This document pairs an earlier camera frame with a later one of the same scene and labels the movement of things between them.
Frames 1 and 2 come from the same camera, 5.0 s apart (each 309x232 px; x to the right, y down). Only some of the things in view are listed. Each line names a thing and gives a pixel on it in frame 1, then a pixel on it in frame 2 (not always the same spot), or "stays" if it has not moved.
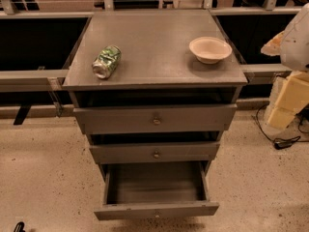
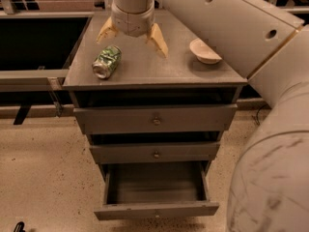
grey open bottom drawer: (154, 189) stays
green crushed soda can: (104, 63) stays
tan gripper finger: (273, 45) → (132, 12)
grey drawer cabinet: (154, 92) stays
